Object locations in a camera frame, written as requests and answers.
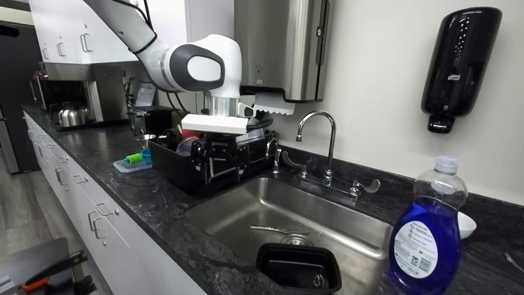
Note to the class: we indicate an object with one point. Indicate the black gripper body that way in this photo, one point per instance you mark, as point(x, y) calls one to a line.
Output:
point(236, 156)

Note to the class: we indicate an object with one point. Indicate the orange black clamp left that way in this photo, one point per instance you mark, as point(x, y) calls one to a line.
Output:
point(58, 277)

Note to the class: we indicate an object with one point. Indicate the silver knife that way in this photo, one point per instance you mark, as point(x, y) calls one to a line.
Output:
point(279, 230)

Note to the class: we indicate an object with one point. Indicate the black wall soap dispenser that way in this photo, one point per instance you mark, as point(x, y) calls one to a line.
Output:
point(457, 66)

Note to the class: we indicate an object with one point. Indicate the steel paper towel dispenser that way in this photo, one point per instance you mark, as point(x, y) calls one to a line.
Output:
point(284, 46)

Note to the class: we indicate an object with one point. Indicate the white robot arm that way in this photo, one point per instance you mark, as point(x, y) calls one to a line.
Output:
point(210, 64)

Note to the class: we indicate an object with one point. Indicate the stainless steel sink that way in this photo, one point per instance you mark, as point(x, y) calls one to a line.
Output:
point(357, 241)

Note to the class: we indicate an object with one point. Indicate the black plastic tray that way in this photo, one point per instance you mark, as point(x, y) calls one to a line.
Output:
point(302, 267)

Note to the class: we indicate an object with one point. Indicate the red plastic cup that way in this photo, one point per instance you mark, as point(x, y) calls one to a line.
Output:
point(185, 135)

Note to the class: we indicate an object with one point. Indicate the black dish rack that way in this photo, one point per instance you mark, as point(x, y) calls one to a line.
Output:
point(182, 164)

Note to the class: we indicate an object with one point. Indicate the white cabinet handle pair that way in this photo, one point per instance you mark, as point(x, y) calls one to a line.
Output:
point(99, 222)

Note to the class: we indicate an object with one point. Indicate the coffee maker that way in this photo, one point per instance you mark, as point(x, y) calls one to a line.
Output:
point(95, 92)

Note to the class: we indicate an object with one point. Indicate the blue dish soap bottle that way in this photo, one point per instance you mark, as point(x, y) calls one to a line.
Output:
point(425, 246)

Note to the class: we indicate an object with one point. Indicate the white upper cabinet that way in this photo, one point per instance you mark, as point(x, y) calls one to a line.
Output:
point(69, 31)

